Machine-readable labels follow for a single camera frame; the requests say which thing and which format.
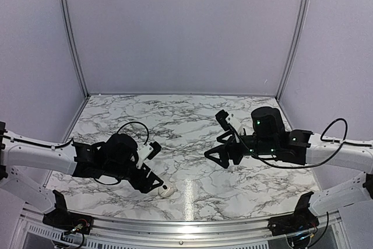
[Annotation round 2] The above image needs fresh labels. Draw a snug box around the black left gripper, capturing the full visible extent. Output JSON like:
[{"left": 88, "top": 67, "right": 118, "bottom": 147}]
[{"left": 104, "top": 160, "right": 164, "bottom": 194}]

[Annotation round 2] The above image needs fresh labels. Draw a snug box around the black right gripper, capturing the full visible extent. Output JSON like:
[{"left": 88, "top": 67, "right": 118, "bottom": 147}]
[{"left": 205, "top": 130, "right": 277, "bottom": 169}]

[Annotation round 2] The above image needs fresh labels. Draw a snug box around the white oval charging case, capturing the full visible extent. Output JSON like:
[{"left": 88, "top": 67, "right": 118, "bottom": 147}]
[{"left": 158, "top": 187, "right": 175, "bottom": 198}]

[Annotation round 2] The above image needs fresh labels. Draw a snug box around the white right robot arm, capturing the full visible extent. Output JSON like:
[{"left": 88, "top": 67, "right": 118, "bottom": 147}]
[{"left": 204, "top": 106, "right": 372, "bottom": 230}]

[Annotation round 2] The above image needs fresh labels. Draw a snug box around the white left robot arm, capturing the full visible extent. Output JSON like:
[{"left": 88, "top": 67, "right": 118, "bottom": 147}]
[{"left": 1, "top": 122, "right": 164, "bottom": 229}]

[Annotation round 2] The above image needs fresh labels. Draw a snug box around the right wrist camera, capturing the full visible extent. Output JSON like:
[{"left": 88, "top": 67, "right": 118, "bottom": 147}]
[{"left": 215, "top": 110, "right": 246, "bottom": 138}]

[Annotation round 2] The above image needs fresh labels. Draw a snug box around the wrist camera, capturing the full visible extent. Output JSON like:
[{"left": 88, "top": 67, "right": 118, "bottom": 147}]
[
  {"left": 136, "top": 141, "right": 161, "bottom": 169},
  {"left": 215, "top": 110, "right": 246, "bottom": 138}
]

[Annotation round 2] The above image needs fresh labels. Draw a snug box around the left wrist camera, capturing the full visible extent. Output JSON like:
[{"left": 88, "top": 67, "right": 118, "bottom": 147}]
[{"left": 136, "top": 141, "right": 161, "bottom": 169}]

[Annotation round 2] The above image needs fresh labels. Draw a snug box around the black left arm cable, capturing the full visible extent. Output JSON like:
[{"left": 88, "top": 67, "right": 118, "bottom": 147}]
[{"left": 5, "top": 121, "right": 150, "bottom": 185}]

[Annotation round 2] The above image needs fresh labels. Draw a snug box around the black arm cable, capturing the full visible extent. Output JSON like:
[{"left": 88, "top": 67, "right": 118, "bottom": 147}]
[
  {"left": 227, "top": 118, "right": 373, "bottom": 170},
  {"left": 5, "top": 121, "right": 150, "bottom": 185}
]

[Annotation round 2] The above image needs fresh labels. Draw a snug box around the aluminium front rail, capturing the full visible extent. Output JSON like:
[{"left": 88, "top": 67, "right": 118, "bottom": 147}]
[{"left": 11, "top": 204, "right": 350, "bottom": 248}]

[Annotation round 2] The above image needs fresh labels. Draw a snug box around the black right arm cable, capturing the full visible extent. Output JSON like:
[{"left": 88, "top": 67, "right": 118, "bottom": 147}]
[{"left": 227, "top": 118, "right": 373, "bottom": 170}]

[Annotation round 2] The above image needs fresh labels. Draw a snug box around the right aluminium corner post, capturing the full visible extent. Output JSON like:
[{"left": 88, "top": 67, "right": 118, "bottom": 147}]
[{"left": 275, "top": 0, "right": 309, "bottom": 103}]

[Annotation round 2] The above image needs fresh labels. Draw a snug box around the aluminium corner post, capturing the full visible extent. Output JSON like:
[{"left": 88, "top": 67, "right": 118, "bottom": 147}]
[
  {"left": 60, "top": 0, "right": 90, "bottom": 99},
  {"left": 275, "top": 0, "right": 309, "bottom": 103}
]

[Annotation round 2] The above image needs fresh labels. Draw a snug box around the left aluminium corner post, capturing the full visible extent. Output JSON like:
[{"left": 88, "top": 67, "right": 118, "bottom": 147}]
[{"left": 60, "top": 0, "right": 90, "bottom": 99}]

